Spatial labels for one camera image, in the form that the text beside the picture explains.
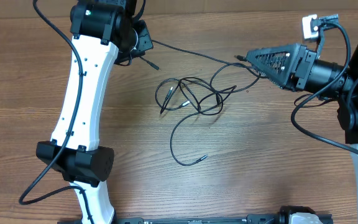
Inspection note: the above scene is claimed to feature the black USB cable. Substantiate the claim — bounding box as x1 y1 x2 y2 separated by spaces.
154 76 237 167
140 39 262 94

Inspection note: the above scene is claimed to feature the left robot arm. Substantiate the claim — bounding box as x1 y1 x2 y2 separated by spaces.
36 0 153 223

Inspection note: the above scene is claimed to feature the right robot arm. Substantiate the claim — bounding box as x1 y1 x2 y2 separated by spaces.
245 22 358 221

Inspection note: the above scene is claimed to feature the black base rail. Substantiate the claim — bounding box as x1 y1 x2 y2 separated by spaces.
57 205 334 224

